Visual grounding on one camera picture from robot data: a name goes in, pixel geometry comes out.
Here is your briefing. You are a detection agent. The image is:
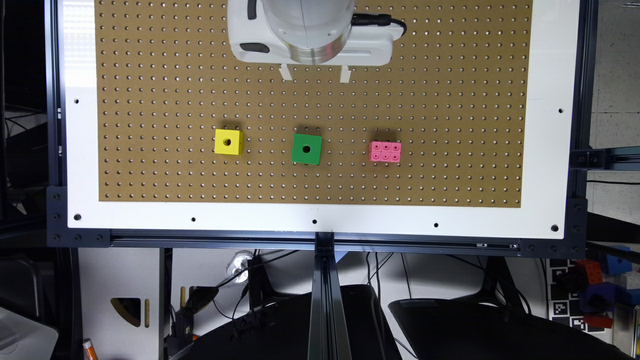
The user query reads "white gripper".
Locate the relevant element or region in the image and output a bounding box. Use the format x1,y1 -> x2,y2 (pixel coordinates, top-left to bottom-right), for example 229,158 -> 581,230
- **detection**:
227,0 -> 404,83

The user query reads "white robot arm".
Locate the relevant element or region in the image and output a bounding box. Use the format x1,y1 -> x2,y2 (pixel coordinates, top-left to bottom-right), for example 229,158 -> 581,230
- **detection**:
227,0 -> 407,83

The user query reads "pink lego block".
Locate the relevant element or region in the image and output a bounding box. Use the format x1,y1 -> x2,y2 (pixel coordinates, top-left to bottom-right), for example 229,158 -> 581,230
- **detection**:
368,141 -> 402,163

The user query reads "green cube with hole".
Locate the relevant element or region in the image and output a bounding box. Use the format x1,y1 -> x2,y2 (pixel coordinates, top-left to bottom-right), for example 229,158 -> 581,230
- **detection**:
291,134 -> 322,165

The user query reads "yellow cube with hole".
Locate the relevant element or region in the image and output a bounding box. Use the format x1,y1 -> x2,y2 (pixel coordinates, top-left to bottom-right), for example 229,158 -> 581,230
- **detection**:
214,129 -> 243,156

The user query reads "brown pegboard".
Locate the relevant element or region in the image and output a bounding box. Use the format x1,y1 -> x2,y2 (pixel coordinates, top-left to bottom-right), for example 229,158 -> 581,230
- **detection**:
95,0 -> 534,207

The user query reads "black office chair left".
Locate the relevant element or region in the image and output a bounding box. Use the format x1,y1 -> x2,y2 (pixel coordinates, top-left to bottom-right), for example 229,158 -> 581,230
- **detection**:
184,284 -> 401,360

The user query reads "black office chair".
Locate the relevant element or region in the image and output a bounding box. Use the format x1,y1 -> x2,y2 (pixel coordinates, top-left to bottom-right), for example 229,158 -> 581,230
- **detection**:
389,257 -> 628,360
184,284 -> 401,360

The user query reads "white cabinet panel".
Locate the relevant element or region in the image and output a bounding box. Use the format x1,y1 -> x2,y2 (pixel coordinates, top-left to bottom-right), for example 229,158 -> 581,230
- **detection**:
78,248 -> 164,360

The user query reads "black office chair right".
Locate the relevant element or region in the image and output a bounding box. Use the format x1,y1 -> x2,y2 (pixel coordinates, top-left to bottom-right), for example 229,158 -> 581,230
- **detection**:
389,257 -> 628,360

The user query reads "orange marker pen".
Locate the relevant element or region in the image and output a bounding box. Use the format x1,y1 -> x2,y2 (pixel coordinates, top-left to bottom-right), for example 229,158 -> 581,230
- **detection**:
83,339 -> 98,360

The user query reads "pile of coloured blocks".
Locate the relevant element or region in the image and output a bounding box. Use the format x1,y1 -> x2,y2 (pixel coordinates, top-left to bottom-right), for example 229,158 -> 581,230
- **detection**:
547,253 -> 639,334

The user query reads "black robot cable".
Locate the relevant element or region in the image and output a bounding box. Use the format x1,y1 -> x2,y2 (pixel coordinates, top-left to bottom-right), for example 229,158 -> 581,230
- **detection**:
351,13 -> 408,37

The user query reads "black centre support rail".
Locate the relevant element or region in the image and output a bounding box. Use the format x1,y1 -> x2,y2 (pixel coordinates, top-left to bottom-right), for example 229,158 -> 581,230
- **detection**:
307,232 -> 352,360

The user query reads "black aluminium table frame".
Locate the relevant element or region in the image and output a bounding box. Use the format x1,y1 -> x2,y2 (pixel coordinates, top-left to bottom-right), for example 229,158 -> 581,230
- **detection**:
45,1 -> 639,258

